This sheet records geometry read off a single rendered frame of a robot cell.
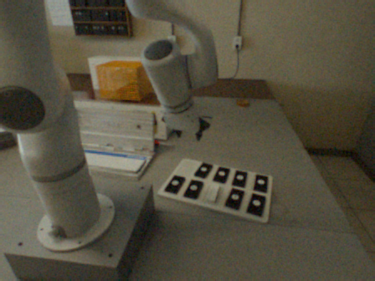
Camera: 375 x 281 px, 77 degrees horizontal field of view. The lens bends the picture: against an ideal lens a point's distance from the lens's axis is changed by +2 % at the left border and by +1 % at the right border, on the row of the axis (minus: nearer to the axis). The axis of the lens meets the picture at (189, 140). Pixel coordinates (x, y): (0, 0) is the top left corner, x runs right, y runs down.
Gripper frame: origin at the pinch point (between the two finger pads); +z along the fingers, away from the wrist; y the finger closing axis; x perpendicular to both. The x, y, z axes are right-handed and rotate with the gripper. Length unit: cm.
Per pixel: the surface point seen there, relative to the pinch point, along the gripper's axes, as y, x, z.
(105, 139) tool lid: -50, 4, 26
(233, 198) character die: 15.9, -10.8, 22.5
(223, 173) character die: 8.7, 0.6, 30.0
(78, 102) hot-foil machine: -77, 22, 25
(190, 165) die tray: -6.8, 2.3, 32.6
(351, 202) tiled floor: 104, 56, 176
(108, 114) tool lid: -49, 13, 18
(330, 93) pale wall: 78, 168, 158
